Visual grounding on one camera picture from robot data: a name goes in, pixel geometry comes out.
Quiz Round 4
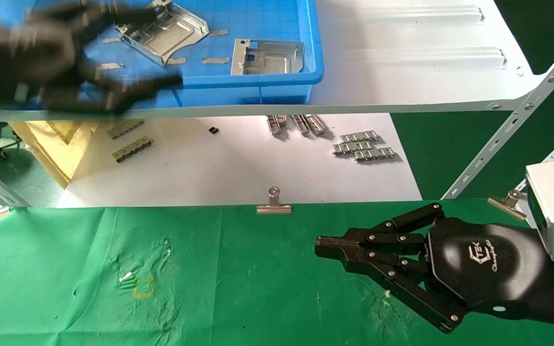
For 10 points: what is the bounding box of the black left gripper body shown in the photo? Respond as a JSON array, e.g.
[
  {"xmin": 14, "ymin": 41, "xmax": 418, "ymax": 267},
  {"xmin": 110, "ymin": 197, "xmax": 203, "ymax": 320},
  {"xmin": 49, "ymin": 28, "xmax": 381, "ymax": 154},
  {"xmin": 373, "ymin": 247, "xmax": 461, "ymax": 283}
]
[{"xmin": 0, "ymin": 17, "xmax": 85, "ymax": 110}]

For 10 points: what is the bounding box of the blue plastic bin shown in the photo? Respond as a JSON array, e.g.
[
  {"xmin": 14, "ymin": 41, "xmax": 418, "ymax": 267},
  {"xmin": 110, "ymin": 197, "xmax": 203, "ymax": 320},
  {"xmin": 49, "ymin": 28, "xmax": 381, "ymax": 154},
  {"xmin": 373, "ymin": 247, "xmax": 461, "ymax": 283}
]
[{"xmin": 0, "ymin": 0, "xmax": 325, "ymax": 109}]

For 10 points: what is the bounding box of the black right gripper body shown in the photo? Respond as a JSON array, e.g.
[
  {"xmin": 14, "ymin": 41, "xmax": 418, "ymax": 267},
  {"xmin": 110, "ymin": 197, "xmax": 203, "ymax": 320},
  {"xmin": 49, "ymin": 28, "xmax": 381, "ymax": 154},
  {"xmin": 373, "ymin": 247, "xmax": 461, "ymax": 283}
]
[{"xmin": 423, "ymin": 217, "xmax": 554, "ymax": 320}]

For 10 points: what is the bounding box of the green cloth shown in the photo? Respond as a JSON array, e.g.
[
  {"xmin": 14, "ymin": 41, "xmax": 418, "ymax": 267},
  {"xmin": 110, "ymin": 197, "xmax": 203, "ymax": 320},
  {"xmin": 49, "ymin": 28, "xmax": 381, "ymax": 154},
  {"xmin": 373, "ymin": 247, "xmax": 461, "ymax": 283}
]
[{"xmin": 0, "ymin": 198, "xmax": 554, "ymax": 346}]

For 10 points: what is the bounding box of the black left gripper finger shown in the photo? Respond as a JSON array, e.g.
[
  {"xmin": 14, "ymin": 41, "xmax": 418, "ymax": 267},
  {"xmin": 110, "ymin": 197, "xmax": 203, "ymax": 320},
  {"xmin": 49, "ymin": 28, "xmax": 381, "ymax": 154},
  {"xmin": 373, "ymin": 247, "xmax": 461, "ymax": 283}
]
[
  {"xmin": 32, "ymin": 2, "xmax": 158, "ymax": 33},
  {"xmin": 41, "ymin": 71, "xmax": 184, "ymax": 115}
]

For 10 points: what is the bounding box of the stamped sheet metal part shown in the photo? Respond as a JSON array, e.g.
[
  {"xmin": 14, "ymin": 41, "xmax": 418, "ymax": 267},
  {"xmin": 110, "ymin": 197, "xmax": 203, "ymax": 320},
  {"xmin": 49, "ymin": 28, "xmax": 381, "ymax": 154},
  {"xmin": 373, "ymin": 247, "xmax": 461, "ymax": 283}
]
[
  {"xmin": 115, "ymin": 0, "xmax": 210, "ymax": 67},
  {"xmin": 231, "ymin": 39, "xmax": 305, "ymax": 76}
]

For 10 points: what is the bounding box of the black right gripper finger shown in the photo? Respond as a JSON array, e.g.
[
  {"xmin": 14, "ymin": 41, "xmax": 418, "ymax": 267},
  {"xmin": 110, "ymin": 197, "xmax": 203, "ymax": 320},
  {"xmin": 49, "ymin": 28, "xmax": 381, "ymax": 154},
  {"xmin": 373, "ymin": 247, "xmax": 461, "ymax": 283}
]
[
  {"xmin": 315, "ymin": 248, "xmax": 467, "ymax": 334},
  {"xmin": 315, "ymin": 202, "xmax": 446, "ymax": 249}
]

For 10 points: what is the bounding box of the metal binder clip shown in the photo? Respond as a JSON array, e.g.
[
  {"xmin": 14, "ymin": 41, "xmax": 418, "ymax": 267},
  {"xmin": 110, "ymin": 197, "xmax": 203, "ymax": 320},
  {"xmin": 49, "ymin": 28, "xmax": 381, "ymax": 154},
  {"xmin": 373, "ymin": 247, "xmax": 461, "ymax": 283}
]
[
  {"xmin": 488, "ymin": 189, "xmax": 529, "ymax": 222},
  {"xmin": 256, "ymin": 186, "xmax": 292, "ymax": 215}
]

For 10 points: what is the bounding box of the short perforated metal shelf brace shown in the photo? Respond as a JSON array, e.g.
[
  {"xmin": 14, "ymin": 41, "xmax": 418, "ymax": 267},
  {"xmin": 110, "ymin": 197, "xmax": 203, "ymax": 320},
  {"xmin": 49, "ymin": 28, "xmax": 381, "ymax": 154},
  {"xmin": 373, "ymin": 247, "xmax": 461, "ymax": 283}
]
[{"xmin": 514, "ymin": 120, "xmax": 554, "ymax": 194}]

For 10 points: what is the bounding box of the long perforated metal shelf brace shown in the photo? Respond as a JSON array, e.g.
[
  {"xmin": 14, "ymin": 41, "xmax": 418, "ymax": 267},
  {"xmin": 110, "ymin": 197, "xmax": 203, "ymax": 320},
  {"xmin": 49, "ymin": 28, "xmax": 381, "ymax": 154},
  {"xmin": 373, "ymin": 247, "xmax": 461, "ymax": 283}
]
[{"xmin": 441, "ymin": 26, "xmax": 554, "ymax": 200}]

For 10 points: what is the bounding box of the silver metal rail piece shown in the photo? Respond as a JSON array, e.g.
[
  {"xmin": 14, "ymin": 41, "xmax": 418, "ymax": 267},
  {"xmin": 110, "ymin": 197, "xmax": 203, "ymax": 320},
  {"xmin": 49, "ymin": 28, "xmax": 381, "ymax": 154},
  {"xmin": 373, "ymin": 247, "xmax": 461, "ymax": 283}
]
[
  {"xmin": 267, "ymin": 115, "xmax": 288, "ymax": 137},
  {"xmin": 305, "ymin": 114, "xmax": 327, "ymax": 136},
  {"xmin": 291, "ymin": 114, "xmax": 310, "ymax": 136}
]

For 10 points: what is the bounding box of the white metal shelf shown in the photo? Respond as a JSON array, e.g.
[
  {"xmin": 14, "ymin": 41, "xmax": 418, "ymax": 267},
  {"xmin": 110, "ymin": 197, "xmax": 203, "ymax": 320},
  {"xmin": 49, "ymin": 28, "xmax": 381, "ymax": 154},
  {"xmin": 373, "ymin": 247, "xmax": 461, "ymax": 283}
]
[{"xmin": 0, "ymin": 0, "xmax": 543, "ymax": 121}]

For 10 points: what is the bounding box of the silver chain link strip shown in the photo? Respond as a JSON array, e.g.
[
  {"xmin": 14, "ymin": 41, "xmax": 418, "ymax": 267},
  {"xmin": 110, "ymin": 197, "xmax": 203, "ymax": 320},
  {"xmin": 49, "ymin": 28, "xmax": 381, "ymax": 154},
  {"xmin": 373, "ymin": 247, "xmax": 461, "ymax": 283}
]
[
  {"xmin": 332, "ymin": 141, "xmax": 374, "ymax": 156},
  {"xmin": 353, "ymin": 148, "xmax": 396, "ymax": 162},
  {"xmin": 339, "ymin": 130, "xmax": 379, "ymax": 143}
]

